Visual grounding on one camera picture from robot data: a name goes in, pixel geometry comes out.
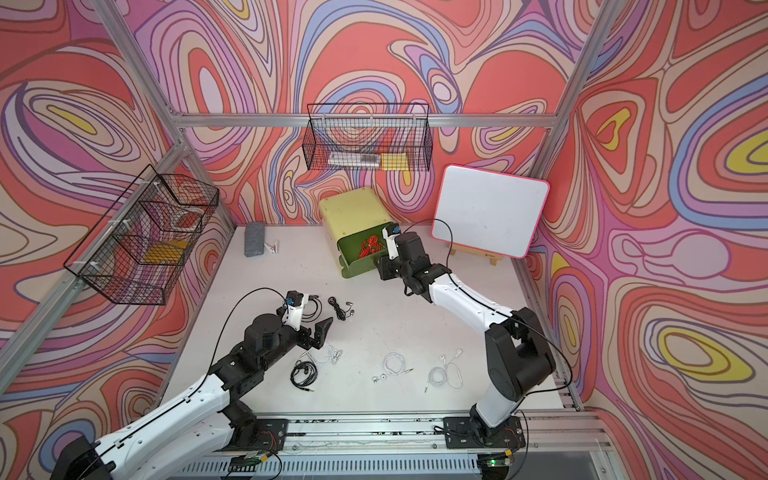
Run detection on green circuit board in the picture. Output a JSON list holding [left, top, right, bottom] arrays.
[[478, 450, 515, 468], [228, 453, 270, 472]]

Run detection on pink framed whiteboard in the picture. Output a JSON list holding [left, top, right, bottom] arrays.
[[431, 165, 550, 259]]

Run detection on white earphones left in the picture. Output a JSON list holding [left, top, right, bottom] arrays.
[[306, 344, 343, 366]]

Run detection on white earphones middle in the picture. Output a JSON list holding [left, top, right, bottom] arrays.
[[371, 351, 413, 383]]

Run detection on yellow item in left basket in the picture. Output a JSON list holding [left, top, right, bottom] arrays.
[[141, 240, 188, 266]]

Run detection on white earphones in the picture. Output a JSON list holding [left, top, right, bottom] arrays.
[[306, 344, 343, 366], [371, 351, 413, 383], [424, 348, 464, 393]]

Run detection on black earphones front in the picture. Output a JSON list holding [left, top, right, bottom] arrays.
[[290, 360, 319, 392]]

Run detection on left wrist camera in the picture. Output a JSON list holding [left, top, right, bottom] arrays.
[[281, 290, 308, 331]]

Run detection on back wire basket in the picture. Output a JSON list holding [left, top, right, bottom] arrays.
[[302, 101, 434, 171]]

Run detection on white earphones right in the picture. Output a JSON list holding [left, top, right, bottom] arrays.
[[424, 348, 464, 393]]

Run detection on yellow item in basket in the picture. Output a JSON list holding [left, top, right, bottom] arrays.
[[141, 240, 188, 266], [380, 153, 410, 171]]

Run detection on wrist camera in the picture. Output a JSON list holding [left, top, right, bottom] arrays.
[[281, 290, 308, 331], [382, 223, 401, 260]]

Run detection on wooden whiteboard easel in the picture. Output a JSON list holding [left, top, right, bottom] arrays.
[[449, 244, 505, 266]]

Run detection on left wire basket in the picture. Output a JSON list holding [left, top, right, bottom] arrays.
[[63, 166, 220, 306]]

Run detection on green yellow drawer cabinet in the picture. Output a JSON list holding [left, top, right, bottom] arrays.
[[319, 187, 395, 279]]

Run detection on black earphones with silver buds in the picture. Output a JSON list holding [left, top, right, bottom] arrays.
[[328, 296, 355, 321]]

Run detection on yellow item in back basket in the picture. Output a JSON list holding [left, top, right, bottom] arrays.
[[380, 153, 410, 171]]

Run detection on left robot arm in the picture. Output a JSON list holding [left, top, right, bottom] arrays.
[[51, 313, 334, 479]]

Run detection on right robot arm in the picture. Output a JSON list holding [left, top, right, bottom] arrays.
[[375, 225, 556, 448]]

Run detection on wire basket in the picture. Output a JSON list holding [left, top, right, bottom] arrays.
[[63, 166, 220, 306], [302, 101, 434, 171]]

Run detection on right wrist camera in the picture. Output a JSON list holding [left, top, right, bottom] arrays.
[[382, 223, 401, 260]]

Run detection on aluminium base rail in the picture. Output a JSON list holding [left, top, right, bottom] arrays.
[[169, 411, 625, 479]]

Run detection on green circuit board left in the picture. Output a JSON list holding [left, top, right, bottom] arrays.
[[228, 453, 270, 472]]

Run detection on green circuit board right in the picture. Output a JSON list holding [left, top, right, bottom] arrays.
[[478, 450, 515, 468]]

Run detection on grey whiteboard eraser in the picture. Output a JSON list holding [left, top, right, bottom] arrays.
[[243, 222, 266, 258]]

